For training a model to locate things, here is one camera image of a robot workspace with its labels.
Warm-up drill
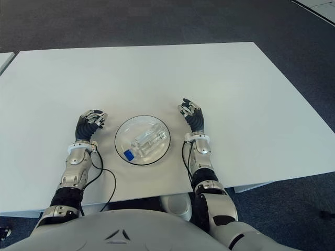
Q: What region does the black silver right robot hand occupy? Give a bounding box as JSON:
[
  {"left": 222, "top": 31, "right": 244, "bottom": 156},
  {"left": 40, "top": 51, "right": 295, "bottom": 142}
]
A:
[{"left": 177, "top": 98, "right": 205, "bottom": 134}]

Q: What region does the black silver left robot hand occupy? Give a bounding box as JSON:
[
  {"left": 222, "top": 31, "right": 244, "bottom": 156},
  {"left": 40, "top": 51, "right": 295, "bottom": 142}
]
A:
[{"left": 75, "top": 109, "right": 108, "bottom": 142}]

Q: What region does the clear blue-capped water bottle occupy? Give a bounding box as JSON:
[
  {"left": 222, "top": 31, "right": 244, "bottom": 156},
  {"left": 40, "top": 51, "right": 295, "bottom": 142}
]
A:
[{"left": 122, "top": 124, "right": 169, "bottom": 162}]

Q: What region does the white plate with black rim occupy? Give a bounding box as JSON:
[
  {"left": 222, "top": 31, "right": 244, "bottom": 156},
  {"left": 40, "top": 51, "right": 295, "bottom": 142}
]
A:
[{"left": 114, "top": 115, "right": 171, "bottom": 165}]

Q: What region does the white rounded robot leg cover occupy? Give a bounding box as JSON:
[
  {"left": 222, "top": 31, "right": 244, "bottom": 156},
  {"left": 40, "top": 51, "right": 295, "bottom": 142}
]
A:
[{"left": 159, "top": 195, "right": 193, "bottom": 223}]

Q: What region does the grey robot torso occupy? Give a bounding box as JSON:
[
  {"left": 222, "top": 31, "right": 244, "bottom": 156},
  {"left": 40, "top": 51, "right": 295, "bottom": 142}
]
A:
[{"left": 0, "top": 209, "right": 288, "bottom": 251}]

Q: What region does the white panel with black edge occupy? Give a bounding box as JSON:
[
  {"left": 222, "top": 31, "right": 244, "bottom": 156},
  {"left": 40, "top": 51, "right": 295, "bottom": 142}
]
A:
[{"left": 289, "top": 0, "right": 335, "bottom": 26}]

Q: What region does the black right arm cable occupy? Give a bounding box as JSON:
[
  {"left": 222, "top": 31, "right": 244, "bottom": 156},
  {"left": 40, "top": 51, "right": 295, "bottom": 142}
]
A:
[{"left": 181, "top": 142, "right": 196, "bottom": 188}]

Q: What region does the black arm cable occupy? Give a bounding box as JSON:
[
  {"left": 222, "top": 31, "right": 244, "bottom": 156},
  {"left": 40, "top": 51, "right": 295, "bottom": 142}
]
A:
[
  {"left": 80, "top": 149, "right": 118, "bottom": 216},
  {"left": 181, "top": 142, "right": 196, "bottom": 188}
]

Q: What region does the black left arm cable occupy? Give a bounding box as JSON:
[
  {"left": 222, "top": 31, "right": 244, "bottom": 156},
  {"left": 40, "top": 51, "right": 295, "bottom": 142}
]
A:
[{"left": 80, "top": 149, "right": 118, "bottom": 216}]

